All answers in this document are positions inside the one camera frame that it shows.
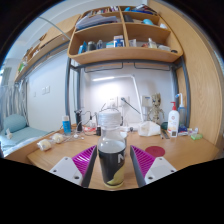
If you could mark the small green pack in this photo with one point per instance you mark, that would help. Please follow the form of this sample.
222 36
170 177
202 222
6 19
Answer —
196 136

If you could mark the wooden wardrobe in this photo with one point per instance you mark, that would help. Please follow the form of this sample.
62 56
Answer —
203 83

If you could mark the wooden tree figurine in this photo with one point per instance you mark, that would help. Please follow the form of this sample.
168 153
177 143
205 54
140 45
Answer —
156 108

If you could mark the small white display device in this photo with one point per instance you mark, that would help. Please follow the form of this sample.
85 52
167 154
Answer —
173 134

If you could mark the pink white small packet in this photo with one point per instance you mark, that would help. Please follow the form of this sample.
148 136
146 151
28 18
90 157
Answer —
192 131

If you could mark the bed with teal sheet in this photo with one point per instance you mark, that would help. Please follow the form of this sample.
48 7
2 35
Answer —
23 138

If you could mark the white pump bottle red cap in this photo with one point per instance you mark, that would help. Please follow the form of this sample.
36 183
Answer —
173 120

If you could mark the small black jar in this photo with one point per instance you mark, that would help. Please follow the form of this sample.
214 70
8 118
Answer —
97 130

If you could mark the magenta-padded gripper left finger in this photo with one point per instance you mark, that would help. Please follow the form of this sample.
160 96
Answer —
83 160

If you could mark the black electric shaver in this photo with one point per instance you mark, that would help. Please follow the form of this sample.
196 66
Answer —
78 120

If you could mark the grey striped curtain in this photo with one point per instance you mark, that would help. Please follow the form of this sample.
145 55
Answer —
15 100

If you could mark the small blue bottle white cap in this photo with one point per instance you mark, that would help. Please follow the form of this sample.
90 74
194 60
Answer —
66 126

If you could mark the wooden shelf unit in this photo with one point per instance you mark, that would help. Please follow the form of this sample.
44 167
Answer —
125 36

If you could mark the teal pillow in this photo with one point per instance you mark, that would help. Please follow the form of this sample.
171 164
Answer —
15 123

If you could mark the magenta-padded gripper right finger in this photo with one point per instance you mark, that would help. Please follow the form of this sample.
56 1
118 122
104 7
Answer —
144 160

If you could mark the grey metal bed frame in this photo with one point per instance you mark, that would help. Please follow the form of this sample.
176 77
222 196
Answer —
67 93

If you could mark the wooden bunk rail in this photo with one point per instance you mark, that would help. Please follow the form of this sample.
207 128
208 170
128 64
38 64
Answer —
50 41

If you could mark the clear bottle with dark label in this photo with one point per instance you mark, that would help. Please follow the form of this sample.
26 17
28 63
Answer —
111 150

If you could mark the flat round red coaster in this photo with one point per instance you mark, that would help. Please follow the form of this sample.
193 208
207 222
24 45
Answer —
155 151

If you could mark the clear blue spray bottle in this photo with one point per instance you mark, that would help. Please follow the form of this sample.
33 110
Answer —
182 115

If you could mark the white tissue bag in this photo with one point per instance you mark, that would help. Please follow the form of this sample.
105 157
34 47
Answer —
149 129

